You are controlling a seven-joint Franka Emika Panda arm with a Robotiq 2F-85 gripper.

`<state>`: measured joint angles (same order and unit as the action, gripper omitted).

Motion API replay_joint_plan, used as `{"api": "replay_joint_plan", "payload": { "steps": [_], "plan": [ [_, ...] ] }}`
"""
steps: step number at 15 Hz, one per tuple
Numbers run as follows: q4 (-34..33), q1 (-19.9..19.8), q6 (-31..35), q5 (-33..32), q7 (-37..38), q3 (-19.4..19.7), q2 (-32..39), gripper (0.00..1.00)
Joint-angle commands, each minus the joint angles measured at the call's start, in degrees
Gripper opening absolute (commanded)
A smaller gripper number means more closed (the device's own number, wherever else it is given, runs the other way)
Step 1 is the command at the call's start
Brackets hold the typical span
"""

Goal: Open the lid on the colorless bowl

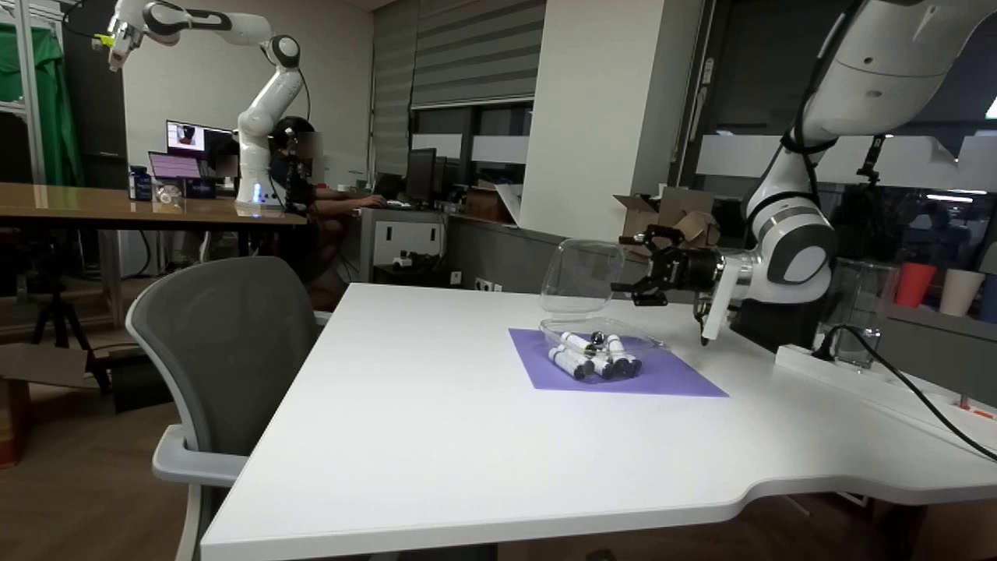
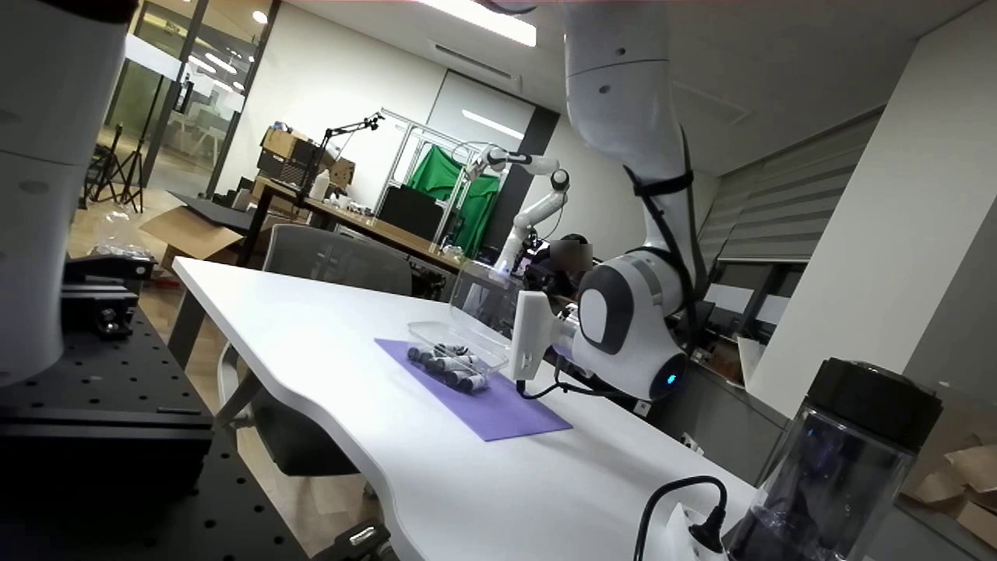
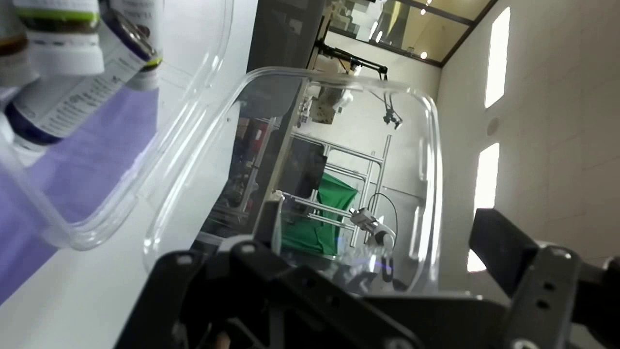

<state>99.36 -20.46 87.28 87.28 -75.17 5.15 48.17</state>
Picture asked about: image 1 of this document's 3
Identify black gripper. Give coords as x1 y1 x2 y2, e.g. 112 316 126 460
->
621 222 727 307

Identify clear plastic lid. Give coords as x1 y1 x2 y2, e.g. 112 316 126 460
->
537 233 638 314

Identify open cardboard box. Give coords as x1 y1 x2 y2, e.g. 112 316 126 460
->
614 183 723 253

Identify clear plastic bowl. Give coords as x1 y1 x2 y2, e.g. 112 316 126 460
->
538 314 666 384

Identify open laptop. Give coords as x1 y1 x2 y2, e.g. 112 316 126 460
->
146 150 208 188

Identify purple mat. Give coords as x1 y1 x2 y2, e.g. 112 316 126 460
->
506 324 730 397

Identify white power strip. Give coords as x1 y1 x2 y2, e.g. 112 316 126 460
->
774 343 889 393

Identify white drawer cabinet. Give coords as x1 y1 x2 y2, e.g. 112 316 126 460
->
369 204 451 275

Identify red cup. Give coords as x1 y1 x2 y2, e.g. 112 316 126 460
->
894 257 939 310

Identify grey window blinds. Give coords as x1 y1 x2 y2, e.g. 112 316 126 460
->
372 0 548 116

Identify white cup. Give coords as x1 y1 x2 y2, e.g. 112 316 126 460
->
939 265 984 321

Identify person in dark clothes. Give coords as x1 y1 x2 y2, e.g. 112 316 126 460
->
265 116 388 286

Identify grey mesh office chair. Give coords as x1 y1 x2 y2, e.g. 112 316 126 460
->
120 256 327 561

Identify black computer monitor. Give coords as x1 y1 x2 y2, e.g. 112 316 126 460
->
161 118 211 157

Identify wooden table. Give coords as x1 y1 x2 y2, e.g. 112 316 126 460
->
0 180 311 305

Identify black tripod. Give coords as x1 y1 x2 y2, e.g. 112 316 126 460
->
27 229 99 352

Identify green cloth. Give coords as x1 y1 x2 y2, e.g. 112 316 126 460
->
0 24 83 191

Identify black power cable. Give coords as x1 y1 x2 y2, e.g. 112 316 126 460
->
819 324 997 467

